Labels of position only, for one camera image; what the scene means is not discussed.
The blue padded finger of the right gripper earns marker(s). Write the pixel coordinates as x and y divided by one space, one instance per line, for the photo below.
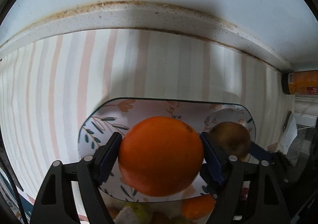
259 153

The dark red orange fruit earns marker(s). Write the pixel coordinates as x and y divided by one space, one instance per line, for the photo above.
159 218

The dark soy sauce bottle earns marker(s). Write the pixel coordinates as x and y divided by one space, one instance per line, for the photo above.
300 83

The green apple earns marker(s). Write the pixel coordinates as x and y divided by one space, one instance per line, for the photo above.
142 211

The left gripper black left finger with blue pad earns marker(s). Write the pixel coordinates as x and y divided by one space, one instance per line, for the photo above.
55 201

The small orange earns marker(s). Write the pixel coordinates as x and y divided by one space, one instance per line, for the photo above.
198 207

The small brown square coaster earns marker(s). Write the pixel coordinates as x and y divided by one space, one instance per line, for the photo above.
272 147

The brown pear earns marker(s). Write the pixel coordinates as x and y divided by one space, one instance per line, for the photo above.
233 137

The large orange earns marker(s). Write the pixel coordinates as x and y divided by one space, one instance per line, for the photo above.
160 156

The white crumpled paper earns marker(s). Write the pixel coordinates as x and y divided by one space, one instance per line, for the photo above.
290 132

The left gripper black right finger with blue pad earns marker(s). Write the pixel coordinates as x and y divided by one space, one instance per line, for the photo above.
244 192

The striped cat table mat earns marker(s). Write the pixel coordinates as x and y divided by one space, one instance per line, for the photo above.
49 87

